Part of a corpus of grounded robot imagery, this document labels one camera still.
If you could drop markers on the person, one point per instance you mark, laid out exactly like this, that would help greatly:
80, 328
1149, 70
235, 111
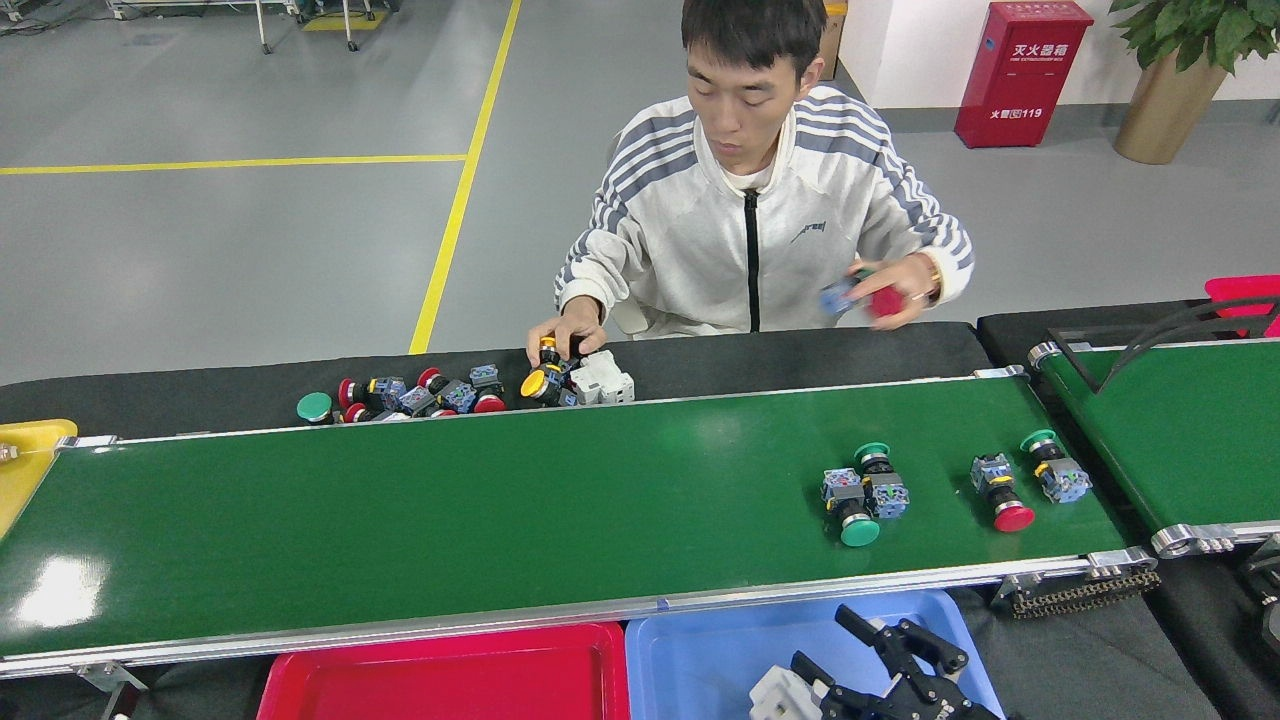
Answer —
700, 220

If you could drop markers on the red plastic tray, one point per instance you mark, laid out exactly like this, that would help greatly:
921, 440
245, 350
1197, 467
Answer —
450, 680

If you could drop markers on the person's left hand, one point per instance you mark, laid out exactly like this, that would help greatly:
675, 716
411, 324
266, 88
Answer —
915, 285

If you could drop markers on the brown cardboard box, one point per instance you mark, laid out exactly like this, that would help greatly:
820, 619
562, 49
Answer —
832, 40

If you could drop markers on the red fire extinguisher box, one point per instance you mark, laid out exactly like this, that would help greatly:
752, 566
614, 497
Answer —
1022, 80

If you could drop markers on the yellow push button switch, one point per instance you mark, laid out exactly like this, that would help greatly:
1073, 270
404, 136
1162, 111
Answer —
548, 347
534, 383

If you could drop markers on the white stand on wheels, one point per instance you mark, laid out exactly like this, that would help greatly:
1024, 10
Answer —
264, 25

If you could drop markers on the potted plant in brass pot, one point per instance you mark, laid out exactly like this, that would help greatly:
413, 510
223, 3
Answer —
1165, 110

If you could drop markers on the yellow plastic tray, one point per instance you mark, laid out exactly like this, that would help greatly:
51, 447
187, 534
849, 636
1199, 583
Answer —
25, 470

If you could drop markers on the red plastic bin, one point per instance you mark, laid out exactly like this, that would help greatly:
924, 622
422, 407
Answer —
1240, 290

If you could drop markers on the blue plastic tray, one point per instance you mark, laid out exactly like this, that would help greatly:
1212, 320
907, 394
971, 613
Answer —
700, 660

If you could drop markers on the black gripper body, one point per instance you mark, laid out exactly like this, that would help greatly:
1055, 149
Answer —
950, 708

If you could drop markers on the black table cloth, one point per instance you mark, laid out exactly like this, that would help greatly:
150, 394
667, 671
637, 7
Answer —
1005, 325
200, 385

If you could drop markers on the person's right hand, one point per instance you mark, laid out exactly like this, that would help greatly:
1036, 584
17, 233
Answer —
570, 328

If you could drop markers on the short green conveyor belt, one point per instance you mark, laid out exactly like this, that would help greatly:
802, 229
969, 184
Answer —
1200, 450

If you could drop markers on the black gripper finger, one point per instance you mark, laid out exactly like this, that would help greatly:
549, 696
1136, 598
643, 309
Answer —
920, 660
860, 705

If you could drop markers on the long green conveyor belt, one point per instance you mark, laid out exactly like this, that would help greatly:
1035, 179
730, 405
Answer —
500, 500

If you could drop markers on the black conveyor motor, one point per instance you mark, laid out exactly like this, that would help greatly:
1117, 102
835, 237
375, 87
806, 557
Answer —
1265, 600

